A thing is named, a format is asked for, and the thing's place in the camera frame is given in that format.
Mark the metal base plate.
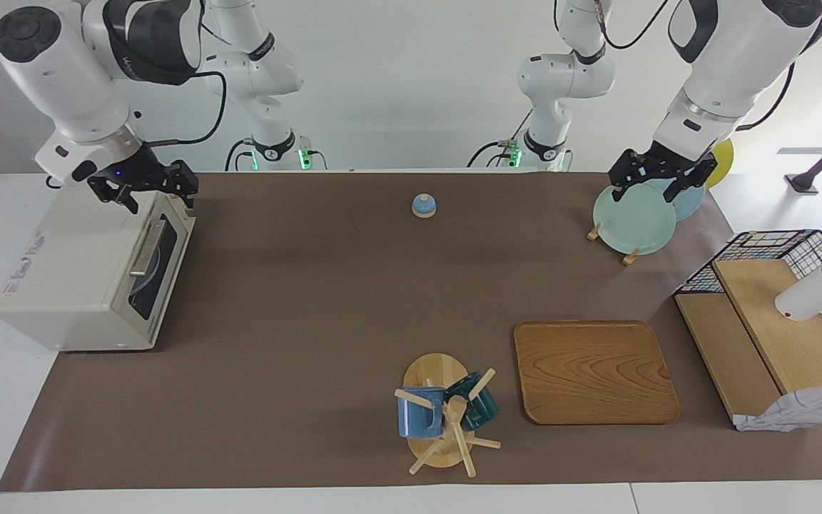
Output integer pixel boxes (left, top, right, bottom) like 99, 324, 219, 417
126, 193, 196, 329

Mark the light blue plate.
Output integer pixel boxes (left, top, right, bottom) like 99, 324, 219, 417
133, 239, 169, 311
646, 177, 706, 222

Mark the cream toaster oven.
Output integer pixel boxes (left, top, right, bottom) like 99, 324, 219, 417
0, 171, 196, 352

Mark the pale green plate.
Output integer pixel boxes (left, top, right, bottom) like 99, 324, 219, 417
592, 180, 677, 256

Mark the wooden plate rack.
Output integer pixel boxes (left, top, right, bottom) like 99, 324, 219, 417
587, 223, 640, 266

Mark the yellow plate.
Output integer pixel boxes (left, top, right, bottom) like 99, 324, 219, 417
709, 139, 734, 189

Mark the white cup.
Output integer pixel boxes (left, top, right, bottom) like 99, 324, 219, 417
774, 243, 822, 322

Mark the wooden step shelf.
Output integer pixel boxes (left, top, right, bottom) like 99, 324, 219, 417
674, 258, 822, 429

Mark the wooden serving tray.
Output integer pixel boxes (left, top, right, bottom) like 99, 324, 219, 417
513, 320, 682, 426

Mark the brown table mat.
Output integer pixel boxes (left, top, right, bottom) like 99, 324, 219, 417
0, 170, 822, 493

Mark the dark green ceramic mug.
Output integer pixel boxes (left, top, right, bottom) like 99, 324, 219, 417
444, 371, 500, 431

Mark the wooden mug tree stand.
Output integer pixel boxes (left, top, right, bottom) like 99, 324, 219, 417
393, 353, 502, 478

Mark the blue ceramic mug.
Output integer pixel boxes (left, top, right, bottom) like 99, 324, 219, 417
397, 386, 447, 439

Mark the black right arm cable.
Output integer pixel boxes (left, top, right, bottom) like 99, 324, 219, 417
143, 70, 228, 147

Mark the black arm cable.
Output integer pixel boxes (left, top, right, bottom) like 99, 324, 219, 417
143, 70, 228, 147
597, 0, 801, 133

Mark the black wire basket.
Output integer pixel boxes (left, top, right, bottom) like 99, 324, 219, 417
674, 229, 822, 379

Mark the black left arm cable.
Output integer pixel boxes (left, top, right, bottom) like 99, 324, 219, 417
597, 0, 801, 133

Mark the wooden wire shelf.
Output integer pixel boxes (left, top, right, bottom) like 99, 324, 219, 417
734, 383, 822, 433

